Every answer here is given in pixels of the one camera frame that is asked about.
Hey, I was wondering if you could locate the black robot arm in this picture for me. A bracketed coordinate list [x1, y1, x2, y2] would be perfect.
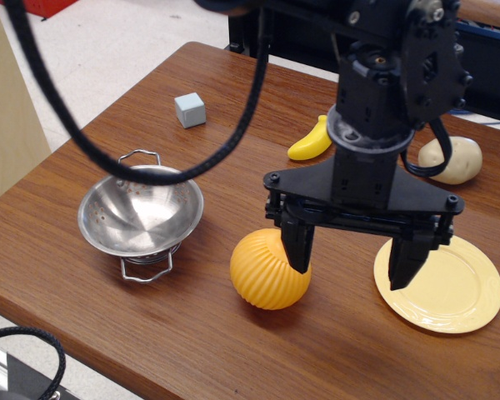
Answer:
[259, 1, 472, 290]

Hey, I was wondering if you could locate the black braided cable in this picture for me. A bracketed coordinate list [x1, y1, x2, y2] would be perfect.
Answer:
[0, 0, 272, 400]

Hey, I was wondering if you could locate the light wooden panel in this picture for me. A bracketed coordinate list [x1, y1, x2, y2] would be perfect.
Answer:
[0, 18, 51, 196]

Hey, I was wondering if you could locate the beige toy potato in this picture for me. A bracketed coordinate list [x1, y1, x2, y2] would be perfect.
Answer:
[417, 137, 483, 185]

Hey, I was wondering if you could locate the black metal frame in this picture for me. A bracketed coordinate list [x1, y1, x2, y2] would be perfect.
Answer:
[227, 0, 500, 125]

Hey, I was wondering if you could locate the small metal colander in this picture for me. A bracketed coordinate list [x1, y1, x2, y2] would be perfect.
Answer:
[77, 148, 205, 284]

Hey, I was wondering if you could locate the black base with screw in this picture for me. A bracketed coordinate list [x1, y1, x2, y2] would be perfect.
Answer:
[0, 352, 84, 400]

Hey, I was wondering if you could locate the yellow toy banana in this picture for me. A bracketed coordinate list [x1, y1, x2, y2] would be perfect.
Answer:
[287, 115, 332, 161]

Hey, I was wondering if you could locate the grey cube block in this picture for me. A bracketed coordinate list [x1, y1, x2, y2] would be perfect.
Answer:
[174, 92, 206, 128]

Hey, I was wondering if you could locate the pale yellow plate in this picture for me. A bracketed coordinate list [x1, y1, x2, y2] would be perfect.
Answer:
[373, 237, 500, 334]

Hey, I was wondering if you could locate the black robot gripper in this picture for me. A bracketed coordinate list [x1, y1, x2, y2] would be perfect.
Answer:
[263, 107, 464, 291]

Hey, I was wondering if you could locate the orange plastic toy onion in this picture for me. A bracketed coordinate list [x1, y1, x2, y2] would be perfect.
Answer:
[230, 228, 312, 310]

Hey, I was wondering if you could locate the red box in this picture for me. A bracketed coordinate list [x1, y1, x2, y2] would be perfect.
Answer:
[22, 0, 77, 18]

